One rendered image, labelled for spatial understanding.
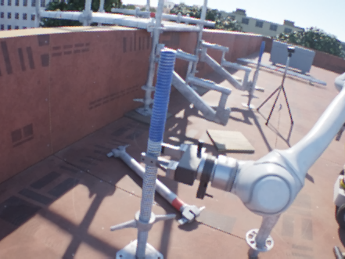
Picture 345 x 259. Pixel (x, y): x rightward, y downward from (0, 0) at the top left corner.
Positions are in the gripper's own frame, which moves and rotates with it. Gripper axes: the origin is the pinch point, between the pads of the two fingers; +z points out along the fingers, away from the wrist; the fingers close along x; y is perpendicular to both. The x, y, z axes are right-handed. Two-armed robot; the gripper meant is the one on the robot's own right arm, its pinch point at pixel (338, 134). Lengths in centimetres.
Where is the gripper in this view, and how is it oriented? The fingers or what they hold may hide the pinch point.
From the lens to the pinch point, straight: 178.8
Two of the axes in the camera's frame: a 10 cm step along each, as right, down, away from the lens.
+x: 5.5, -2.7, 7.9
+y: 8.2, 3.5, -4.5
